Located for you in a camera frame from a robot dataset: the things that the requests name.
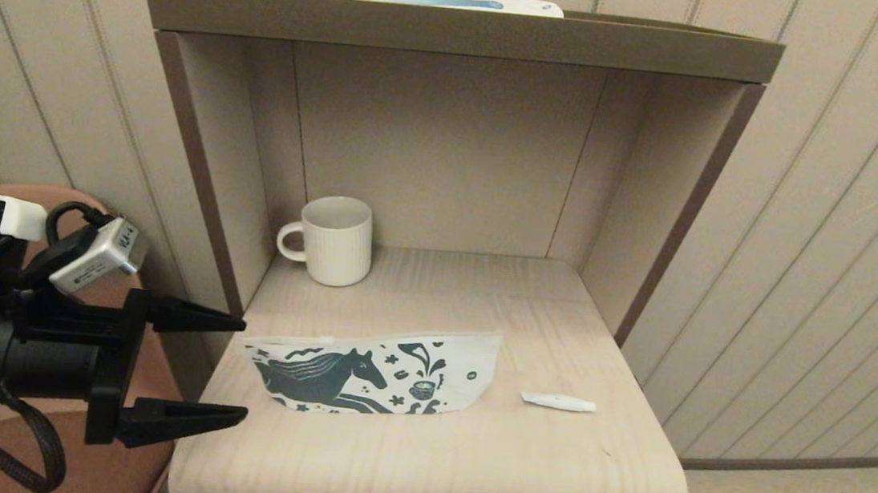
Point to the small white toothpaste tube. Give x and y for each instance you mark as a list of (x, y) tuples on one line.
[(557, 401)]

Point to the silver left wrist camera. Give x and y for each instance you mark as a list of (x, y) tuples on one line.
[(95, 262)]

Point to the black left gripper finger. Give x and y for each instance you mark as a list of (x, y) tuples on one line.
[(190, 317), (172, 420)]

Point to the white horse-print zipper pouch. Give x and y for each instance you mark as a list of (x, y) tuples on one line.
[(329, 381)]

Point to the brown wall baseboard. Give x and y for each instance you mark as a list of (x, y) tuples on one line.
[(805, 461)]

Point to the beige wooden shelf table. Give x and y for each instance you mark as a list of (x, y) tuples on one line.
[(417, 470)]

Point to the white ribbed ceramic mug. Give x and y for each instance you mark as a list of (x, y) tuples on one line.
[(338, 245)]

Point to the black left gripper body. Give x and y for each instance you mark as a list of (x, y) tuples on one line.
[(58, 359)]

